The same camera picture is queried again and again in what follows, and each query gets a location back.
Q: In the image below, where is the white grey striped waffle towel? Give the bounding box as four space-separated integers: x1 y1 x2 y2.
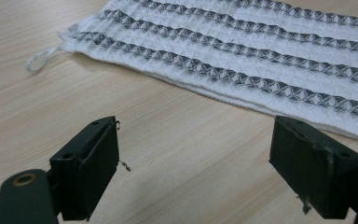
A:
25 0 358 145

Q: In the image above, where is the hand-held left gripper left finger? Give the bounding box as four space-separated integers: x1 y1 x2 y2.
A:
48 116 120 222

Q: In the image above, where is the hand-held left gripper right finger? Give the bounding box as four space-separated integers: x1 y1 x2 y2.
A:
268 115 358 220

